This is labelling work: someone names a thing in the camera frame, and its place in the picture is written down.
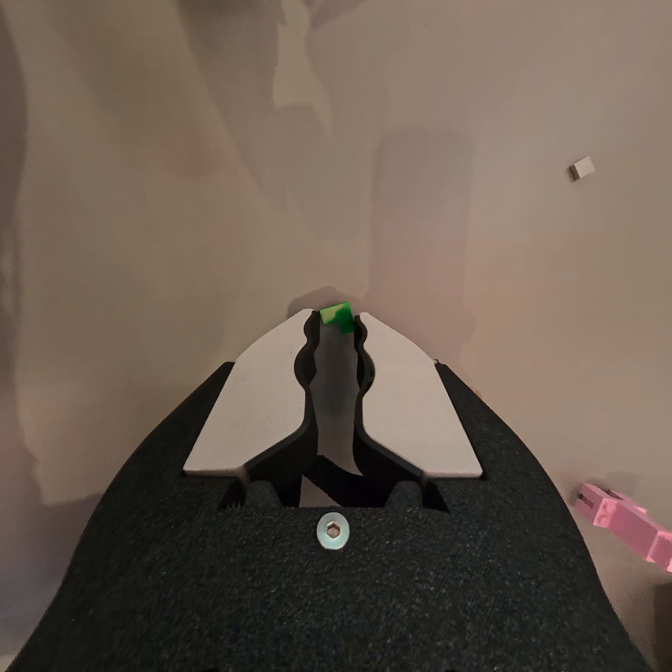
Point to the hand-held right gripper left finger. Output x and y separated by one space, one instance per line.
252 409

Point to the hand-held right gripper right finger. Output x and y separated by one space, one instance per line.
414 414

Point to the green corner brick tile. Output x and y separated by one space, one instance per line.
333 314

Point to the pink brick assembly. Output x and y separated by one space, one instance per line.
624 525

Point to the small white brick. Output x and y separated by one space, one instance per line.
582 168

